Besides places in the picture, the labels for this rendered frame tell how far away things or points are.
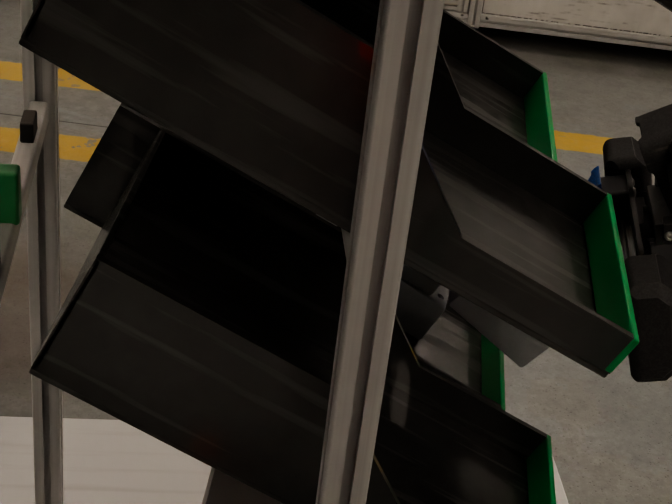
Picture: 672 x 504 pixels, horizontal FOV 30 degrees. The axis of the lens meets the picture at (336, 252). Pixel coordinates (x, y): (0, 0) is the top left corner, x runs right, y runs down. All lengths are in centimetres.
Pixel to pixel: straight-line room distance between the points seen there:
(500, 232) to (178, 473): 66
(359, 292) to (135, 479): 72
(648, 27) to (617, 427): 212
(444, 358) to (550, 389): 205
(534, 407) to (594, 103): 170
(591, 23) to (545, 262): 398
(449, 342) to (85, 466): 49
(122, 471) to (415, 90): 80
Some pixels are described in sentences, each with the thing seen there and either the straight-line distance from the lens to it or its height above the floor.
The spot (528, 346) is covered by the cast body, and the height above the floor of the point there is 124.
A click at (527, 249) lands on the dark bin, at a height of 137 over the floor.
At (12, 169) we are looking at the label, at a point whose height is 134.
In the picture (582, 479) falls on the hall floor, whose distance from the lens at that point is 262.
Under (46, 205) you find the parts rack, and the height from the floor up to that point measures 124.
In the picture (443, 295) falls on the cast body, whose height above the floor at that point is 124.
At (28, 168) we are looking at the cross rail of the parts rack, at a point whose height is 131.
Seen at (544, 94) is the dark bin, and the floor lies 137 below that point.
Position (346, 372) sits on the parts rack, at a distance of 52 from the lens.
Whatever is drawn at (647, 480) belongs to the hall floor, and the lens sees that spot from 267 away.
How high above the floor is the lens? 166
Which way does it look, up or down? 32 degrees down
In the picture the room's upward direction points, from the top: 7 degrees clockwise
